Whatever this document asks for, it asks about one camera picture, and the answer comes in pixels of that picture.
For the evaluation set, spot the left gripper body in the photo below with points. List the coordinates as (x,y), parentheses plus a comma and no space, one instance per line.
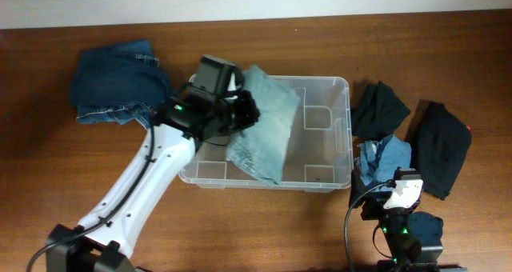
(246,112)

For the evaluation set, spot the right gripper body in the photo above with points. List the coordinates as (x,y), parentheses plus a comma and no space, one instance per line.
(387,218)

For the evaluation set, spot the light blue jeans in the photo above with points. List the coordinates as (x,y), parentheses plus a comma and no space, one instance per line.
(260,150)

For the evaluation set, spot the dark blue jeans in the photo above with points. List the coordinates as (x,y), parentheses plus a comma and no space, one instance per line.
(118,83)

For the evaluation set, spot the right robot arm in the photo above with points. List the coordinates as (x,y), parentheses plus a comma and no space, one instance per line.
(414,238)

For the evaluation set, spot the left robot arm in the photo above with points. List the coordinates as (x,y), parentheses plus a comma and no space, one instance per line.
(104,240)

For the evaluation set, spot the crumpled light blue cloth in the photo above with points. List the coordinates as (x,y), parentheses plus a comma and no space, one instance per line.
(378,160)

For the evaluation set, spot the clear plastic storage bin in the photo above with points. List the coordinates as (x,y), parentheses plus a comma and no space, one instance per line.
(319,155)

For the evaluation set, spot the black folded cloth left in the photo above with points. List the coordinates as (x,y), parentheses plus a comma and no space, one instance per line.
(379,113)

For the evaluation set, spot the black folded cloth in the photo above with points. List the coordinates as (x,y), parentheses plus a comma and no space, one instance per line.
(379,113)
(440,145)

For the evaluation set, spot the black folded cloth right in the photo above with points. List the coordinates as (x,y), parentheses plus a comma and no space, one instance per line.
(440,145)

